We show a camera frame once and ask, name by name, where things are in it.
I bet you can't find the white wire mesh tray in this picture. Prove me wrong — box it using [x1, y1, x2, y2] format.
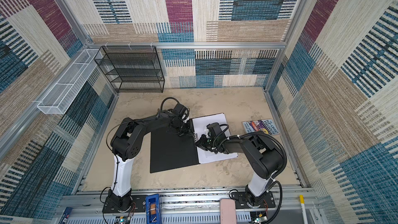
[37, 49, 98, 115]

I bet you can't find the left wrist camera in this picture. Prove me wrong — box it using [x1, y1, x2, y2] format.
[173, 103, 190, 121]

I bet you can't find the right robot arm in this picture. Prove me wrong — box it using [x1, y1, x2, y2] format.
[195, 122, 287, 208]

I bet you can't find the white yellow marker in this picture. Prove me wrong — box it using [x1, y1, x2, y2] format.
[299, 195, 308, 224]

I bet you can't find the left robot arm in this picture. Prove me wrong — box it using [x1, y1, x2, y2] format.
[103, 97, 191, 213]

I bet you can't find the blue box on rail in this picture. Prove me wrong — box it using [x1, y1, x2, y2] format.
[146, 194, 162, 224]

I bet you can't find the colourful comic book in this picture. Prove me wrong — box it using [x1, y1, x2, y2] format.
[243, 119, 279, 135]

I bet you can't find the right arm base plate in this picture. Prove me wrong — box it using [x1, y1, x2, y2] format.
[229, 189, 276, 209]

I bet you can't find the pink phone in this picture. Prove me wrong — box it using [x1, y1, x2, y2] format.
[220, 199, 237, 224]

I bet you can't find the black wire mesh shelf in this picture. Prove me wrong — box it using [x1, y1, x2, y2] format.
[94, 46, 165, 93]

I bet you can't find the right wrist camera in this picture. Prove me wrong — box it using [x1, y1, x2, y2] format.
[205, 122, 229, 138]

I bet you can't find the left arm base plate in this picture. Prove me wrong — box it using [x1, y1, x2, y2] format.
[102, 195, 146, 214]

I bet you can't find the red folder black inside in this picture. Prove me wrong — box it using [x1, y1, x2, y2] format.
[149, 116, 238, 174]

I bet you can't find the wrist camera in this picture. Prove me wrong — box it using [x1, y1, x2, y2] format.
[205, 122, 229, 138]
[173, 103, 190, 121]

